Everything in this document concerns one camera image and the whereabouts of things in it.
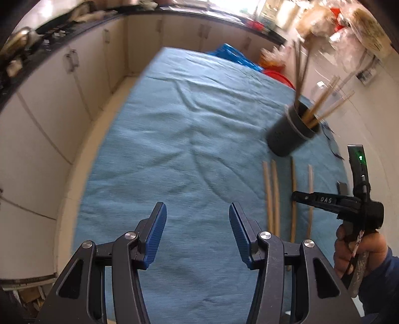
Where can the person's right hand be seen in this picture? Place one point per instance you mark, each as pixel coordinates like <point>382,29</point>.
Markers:
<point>343,252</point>

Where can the yellowish plastic bag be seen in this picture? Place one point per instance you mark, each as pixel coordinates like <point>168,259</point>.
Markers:
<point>272,56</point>

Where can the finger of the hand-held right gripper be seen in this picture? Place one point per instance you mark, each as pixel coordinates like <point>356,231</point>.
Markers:
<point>324,201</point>

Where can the person's right forearm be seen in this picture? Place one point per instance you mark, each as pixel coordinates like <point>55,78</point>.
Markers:
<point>383,280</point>

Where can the clear hanging plastic bag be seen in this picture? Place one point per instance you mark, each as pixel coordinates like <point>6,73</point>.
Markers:
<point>346,53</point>

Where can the black eyeglasses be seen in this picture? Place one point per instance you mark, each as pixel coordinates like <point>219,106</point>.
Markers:
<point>330,140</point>

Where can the blue plastic bag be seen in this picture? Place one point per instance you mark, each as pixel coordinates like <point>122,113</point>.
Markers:
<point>233,54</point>

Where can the black chopstick holder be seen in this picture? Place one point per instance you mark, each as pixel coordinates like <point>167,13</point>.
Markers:
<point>290,134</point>

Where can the black smartphone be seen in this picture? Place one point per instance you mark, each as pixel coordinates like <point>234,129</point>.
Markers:
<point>341,187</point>

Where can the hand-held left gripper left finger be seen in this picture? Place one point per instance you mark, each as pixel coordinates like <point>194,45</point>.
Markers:
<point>156,236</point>

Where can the white printed hanging bag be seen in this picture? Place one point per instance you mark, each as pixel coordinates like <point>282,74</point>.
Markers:
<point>367,28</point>

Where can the wok with steel lid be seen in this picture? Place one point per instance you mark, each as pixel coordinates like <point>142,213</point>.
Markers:
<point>17,39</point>

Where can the blue towel tablecloth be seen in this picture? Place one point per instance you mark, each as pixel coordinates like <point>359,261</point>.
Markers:
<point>187,155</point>

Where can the gas stove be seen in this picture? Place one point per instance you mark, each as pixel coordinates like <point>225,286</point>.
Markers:
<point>53,31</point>

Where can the black kitchen countertop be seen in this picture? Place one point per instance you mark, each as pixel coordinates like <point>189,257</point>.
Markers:
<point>93,23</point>

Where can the red plastic basket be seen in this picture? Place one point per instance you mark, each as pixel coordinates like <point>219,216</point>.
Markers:
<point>254,25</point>

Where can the beige base cabinets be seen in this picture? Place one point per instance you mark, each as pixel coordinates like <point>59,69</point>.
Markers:
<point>46,109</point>

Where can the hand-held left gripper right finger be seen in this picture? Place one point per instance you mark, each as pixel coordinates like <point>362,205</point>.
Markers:
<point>240,233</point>

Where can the glass beer mug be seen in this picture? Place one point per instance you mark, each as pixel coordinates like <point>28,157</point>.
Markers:
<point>325,88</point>

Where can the white wall socket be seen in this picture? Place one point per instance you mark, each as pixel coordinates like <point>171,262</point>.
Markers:
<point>367,75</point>

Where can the red plastic basin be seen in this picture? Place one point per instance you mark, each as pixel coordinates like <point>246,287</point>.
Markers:
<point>277,76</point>

